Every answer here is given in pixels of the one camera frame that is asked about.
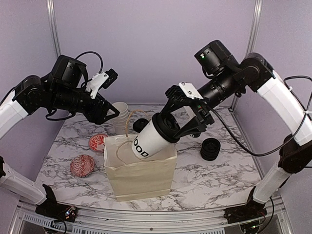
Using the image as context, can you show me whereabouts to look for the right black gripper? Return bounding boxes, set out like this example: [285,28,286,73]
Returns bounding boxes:
[160,66,241,138]

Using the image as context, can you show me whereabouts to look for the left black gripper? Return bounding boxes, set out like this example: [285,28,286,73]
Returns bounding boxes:
[49,84,120,123]

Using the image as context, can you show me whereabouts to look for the white paper coffee cup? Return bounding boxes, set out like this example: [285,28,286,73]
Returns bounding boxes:
[131,120,172,159]

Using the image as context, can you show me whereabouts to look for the brown paper takeout bag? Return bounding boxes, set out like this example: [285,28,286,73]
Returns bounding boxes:
[104,134,177,202]

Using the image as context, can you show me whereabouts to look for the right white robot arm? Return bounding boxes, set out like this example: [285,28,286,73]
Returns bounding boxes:
[161,40,312,218]

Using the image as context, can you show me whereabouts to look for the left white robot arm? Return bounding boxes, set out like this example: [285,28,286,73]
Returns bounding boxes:
[0,55,120,146]

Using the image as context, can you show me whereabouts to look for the stack of white paper cups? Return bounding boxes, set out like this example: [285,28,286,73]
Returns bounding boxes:
[112,102,129,135]

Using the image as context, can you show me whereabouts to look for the red floral ceramic bowl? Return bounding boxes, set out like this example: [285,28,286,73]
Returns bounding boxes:
[88,134,108,153]

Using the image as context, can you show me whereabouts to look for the stack of black lids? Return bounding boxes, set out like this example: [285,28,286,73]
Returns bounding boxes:
[200,138,221,161]

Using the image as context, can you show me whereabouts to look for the red geometric ceramic bowl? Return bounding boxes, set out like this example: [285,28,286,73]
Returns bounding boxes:
[70,155,95,177]

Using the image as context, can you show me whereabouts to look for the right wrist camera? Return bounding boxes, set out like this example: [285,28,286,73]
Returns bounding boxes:
[165,82,204,101]

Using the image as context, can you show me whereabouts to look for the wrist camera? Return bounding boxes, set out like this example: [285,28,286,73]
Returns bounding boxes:
[165,82,204,101]
[86,69,118,99]

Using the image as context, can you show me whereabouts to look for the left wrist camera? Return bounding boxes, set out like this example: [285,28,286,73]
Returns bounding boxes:
[86,69,118,99]

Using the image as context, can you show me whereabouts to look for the front aluminium rail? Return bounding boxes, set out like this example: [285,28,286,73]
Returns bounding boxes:
[7,196,294,234]

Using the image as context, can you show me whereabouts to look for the right aluminium frame post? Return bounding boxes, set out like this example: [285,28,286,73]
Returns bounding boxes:
[230,0,264,110]

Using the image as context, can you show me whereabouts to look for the aluminium frame post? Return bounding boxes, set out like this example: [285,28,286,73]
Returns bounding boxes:
[230,0,264,110]
[46,0,61,57]

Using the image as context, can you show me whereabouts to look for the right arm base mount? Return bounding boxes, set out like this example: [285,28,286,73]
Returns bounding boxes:
[224,187,267,224]

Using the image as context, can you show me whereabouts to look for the left aluminium frame post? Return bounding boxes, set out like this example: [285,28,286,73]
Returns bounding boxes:
[46,0,61,57]

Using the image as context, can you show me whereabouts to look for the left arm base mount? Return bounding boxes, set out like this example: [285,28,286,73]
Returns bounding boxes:
[35,184,78,222]

